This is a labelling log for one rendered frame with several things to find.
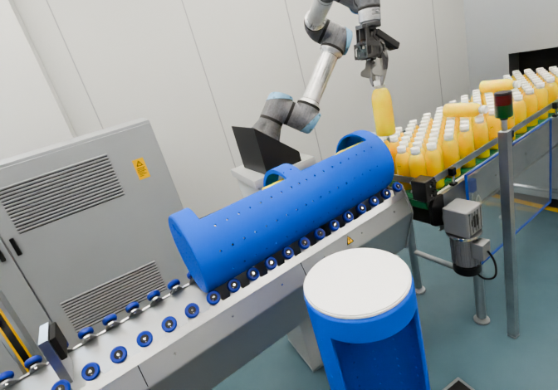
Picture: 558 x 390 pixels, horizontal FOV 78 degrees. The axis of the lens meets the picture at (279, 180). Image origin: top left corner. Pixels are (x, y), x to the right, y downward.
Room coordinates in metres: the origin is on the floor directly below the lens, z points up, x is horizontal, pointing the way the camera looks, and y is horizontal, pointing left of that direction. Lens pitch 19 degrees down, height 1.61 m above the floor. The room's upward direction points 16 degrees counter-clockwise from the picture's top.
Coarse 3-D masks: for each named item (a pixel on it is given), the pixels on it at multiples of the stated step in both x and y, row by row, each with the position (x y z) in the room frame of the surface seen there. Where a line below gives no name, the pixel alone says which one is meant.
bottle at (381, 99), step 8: (376, 88) 1.26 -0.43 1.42; (384, 88) 1.25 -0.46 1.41; (376, 96) 1.24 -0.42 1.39; (384, 96) 1.23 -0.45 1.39; (376, 104) 1.24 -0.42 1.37; (384, 104) 1.23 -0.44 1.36; (376, 112) 1.24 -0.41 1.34; (384, 112) 1.23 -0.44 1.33; (392, 112) 1.23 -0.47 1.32; (376, 120) 1.25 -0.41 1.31; (384, 120) 1.22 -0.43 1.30; (392, 120) 1.23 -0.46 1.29; (376, 128) 1.25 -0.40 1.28; (384, 128) 1.22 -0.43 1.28; (392, 128) 1.22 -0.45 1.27; (384, 136) 1.23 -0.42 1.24
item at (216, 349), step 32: (384, 224) 1.28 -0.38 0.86; (320, 256) 1.12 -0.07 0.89; (192, 288) 1.09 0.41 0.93; (224, 288) 1.04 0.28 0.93; (288, 288) 1.04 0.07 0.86; (128, 320) 1.00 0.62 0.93; (160, 320) 0.96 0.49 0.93; (224, 320) 0.93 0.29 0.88; (256, 320) 0.97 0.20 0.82; (288, 320) 1.06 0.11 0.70; (96, 352) 0.89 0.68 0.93; (128, 352) 0.85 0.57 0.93; (160, 352) 0.84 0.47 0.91; (192, 352) 0.86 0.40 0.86; (224, 352) 0.92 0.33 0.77; (256, 352) 1.01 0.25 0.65; (32, 384) 0.83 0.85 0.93; (128, 384) 0.78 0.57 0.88; (160, 384) 0.81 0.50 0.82; (192, 384) 0.87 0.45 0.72
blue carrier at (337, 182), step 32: (352, 160) 1.25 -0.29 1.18; (384, 160) 1.30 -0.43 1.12; (288, 192) 1.11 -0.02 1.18; (320, 192) 1.14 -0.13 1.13; (352, 192) 1.21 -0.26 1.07; (192, 224) 0.98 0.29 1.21; (224, 224) 0.99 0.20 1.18; (256, 224) 1.02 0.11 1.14; (288, 224) 1.06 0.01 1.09; (320, 224) 1.16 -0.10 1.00; (192, 256) 0.95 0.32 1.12; (224, 256) 0.95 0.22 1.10; (256, 256) 1.01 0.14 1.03
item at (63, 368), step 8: (40, 328) 0.86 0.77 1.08; (48, 328) 0.85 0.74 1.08; (56, 328) 0.86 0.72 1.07; (40, 336) 0.82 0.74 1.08; (48, 336) 0.81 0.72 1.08; (56, 336) 0.82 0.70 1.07; (64, 336) 0.88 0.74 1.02; (40, 344) 0.78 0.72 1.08; (48, 344) 0.79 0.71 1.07; (56, 344) 0.80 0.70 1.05; (64, 344) 0.84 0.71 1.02; (48, 352) 0.79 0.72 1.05; (56, 352) 0.80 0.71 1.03; (64, 352) 0.81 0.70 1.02; (48, 360) 0.78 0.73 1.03; (56, 360) 0.79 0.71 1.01; (64, 360) 0.82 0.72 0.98; (56, 368) 0.78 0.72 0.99; (64, 368) 0.79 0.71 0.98; (72, 368) 0.84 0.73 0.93; (64, 376) 0.79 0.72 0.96; (72, 376) 0.81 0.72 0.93
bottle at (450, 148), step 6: (444, 144) 1.46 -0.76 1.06; (450, 144) 1.44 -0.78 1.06; (456, 144) 1.44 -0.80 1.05; (444, 150) 1.45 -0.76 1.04; (450, 150) 1.43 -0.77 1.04; (456, 150) 1.43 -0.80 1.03; (444, 156) 1.45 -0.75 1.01; (450, 156) 1.44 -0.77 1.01; (456, 156) 1.43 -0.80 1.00; (444, 162) 1.46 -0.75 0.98; (450, 162) 1.44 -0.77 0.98; (444, 168) 1.46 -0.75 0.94; (456, 174) 1.43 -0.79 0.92
